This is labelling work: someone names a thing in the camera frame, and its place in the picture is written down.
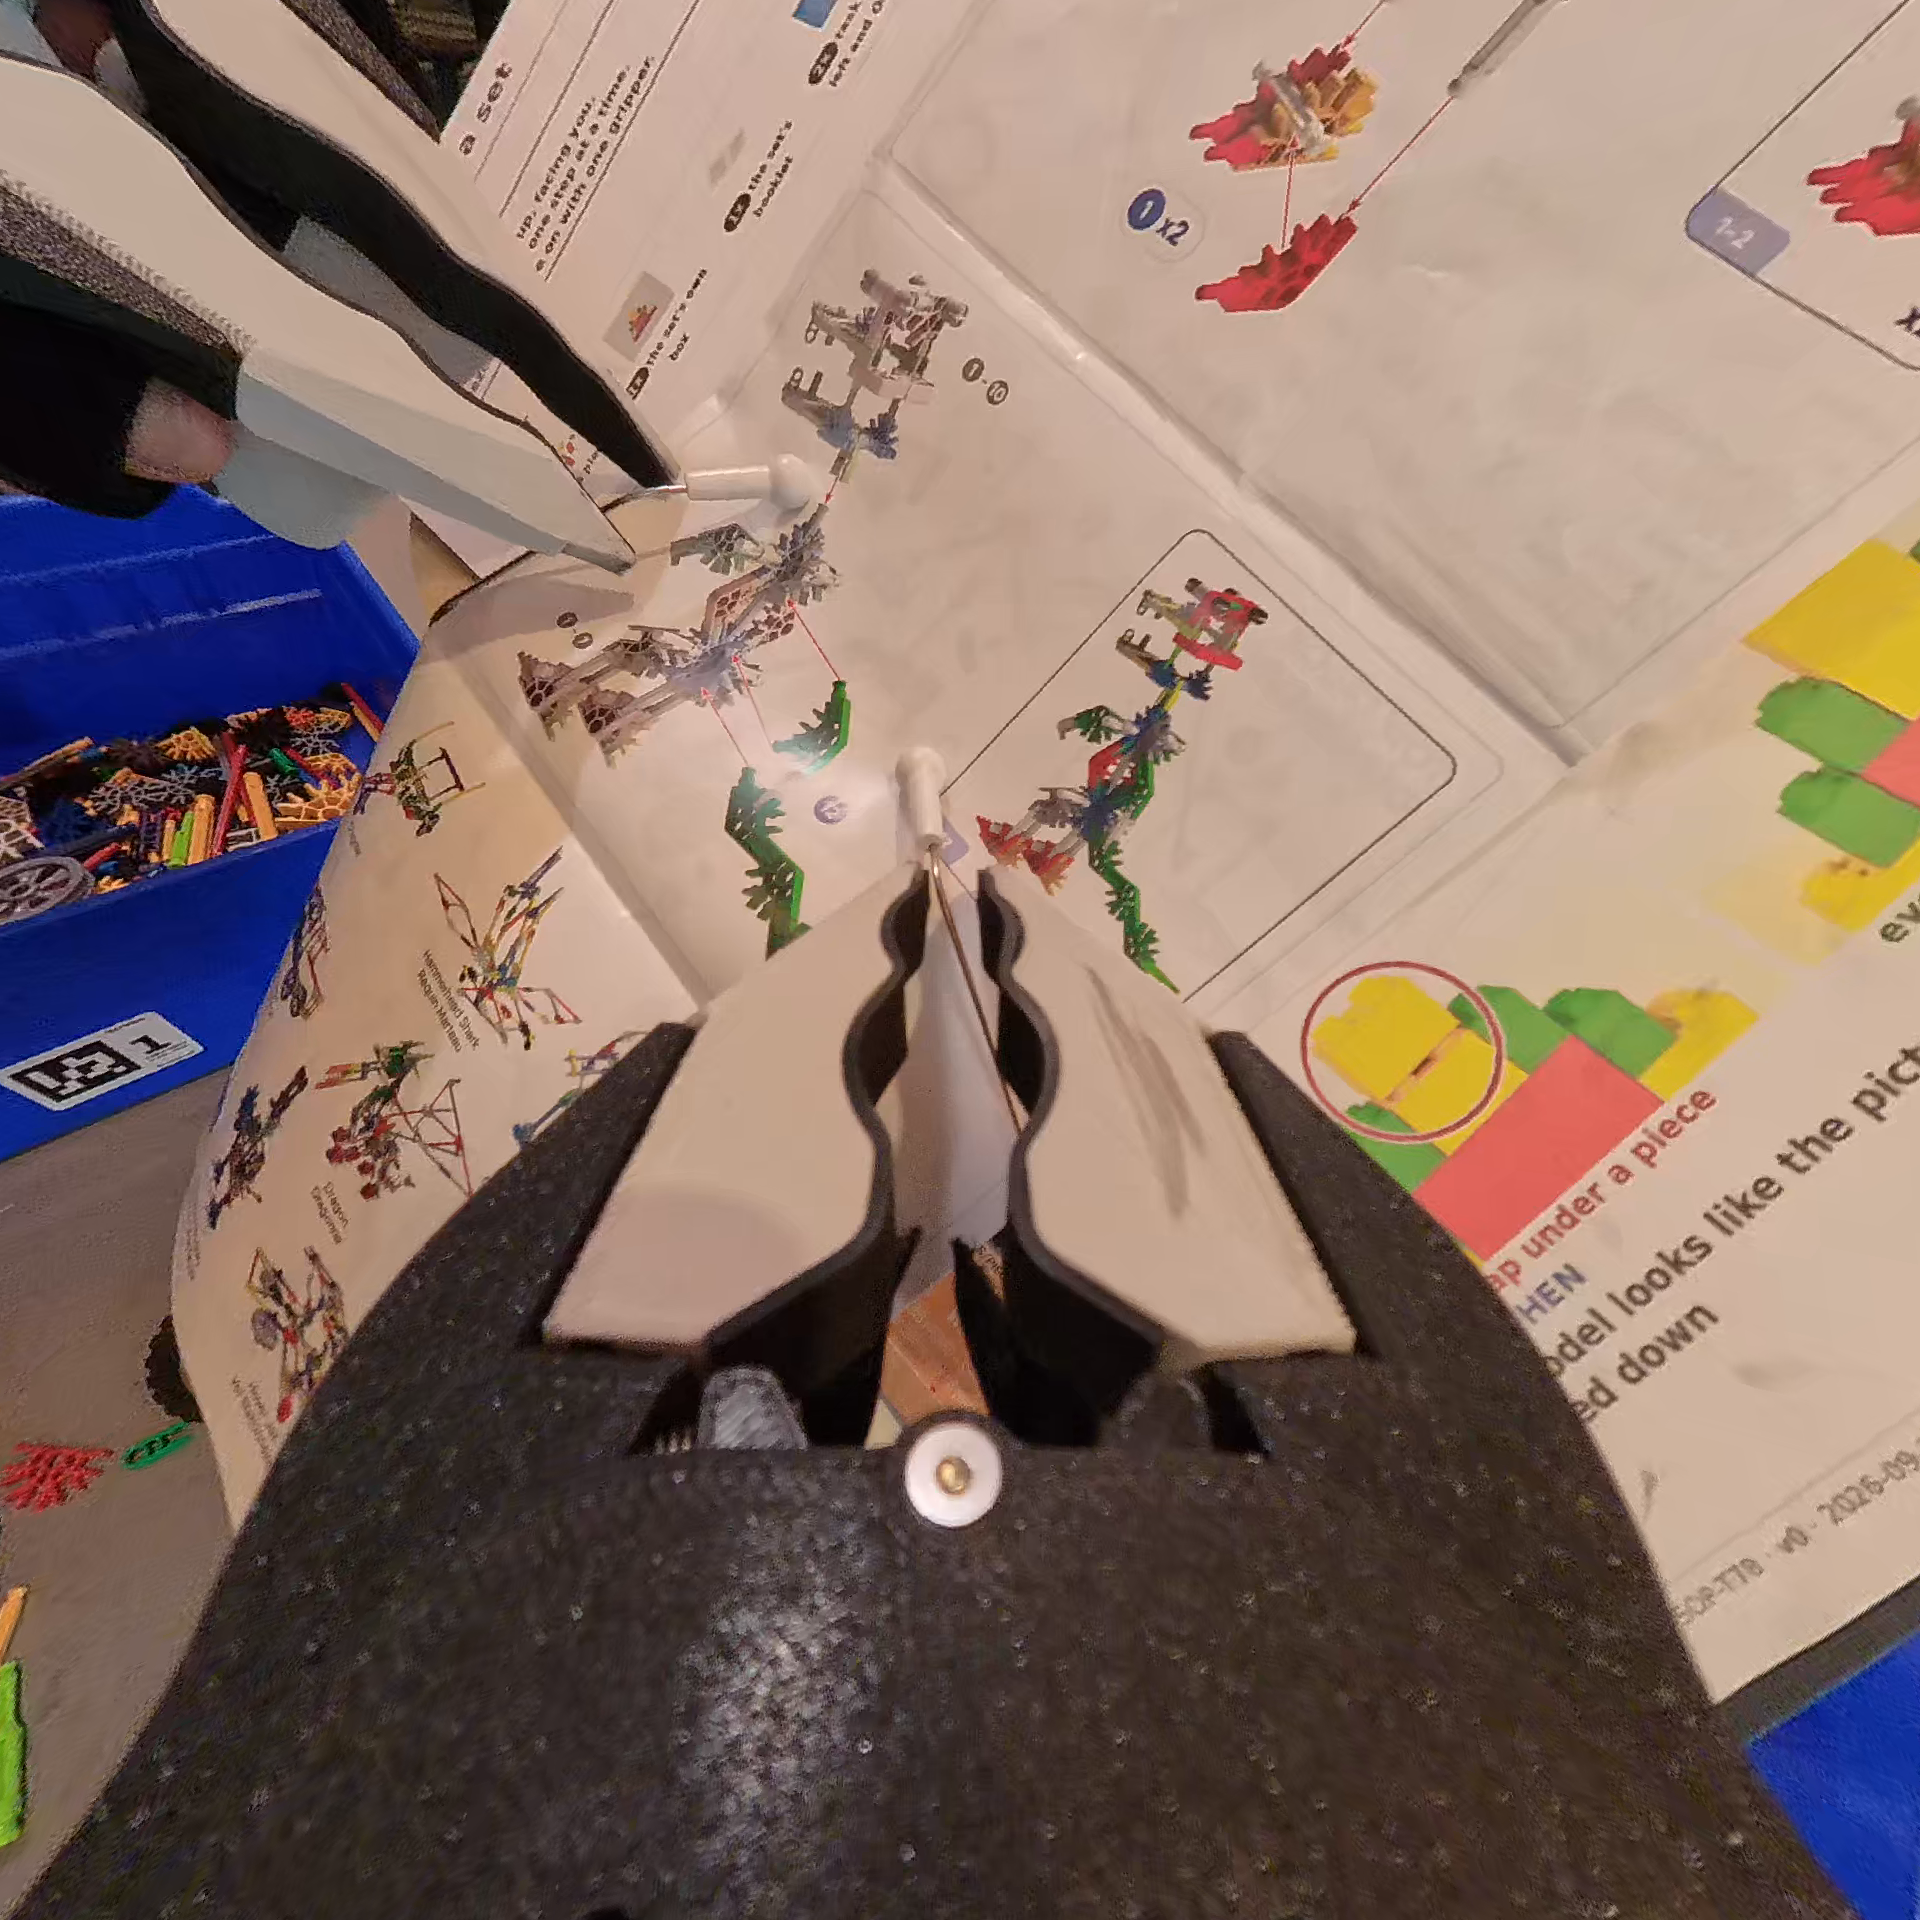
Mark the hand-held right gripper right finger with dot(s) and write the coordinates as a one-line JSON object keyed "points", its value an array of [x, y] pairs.
{"points": [[1168, 1186]]}

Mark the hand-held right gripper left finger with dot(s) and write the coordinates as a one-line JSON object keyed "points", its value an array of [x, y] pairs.
{"points": [[719, 1171]]}

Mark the person's left hand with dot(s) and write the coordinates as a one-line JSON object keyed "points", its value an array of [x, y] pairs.
{"points": [[177, 436]]}

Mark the orange toy rod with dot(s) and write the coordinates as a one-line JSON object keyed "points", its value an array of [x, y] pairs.
{"points": [[9, 1619]]}

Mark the grey toy wheel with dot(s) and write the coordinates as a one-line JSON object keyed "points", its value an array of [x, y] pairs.
{"points": [[37, 890]]}

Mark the toy instruction sheet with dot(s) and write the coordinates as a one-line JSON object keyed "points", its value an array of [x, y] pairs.
{"points": [[1051, 495]]}

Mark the blue plastic bin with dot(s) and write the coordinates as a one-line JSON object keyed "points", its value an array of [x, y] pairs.
{"points": [[149, 603]]}

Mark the pile of building toy pieces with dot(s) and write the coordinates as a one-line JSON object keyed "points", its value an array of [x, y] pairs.
{"points": [[226, 794]]}

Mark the laminated instruction card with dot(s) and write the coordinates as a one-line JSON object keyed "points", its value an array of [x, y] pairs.
{"points": [[1726, 1351]]}

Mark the lime green toy piece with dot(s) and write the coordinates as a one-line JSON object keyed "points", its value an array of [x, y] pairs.
{"points": [[9, 1755]]}

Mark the colourful construction toy pieces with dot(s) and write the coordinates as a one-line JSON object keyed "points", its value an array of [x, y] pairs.
{"points": [[156, 1444]]}

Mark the red connector piece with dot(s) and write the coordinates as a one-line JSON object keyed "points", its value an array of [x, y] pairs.
{"points": [[53, 1474]]}

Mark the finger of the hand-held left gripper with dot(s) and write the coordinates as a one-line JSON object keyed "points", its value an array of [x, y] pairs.
{"points": [[374, 227], [298, 360]]}

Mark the blue flat object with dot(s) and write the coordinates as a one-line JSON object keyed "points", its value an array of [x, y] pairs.
{"points": [[1858, 1801]]}

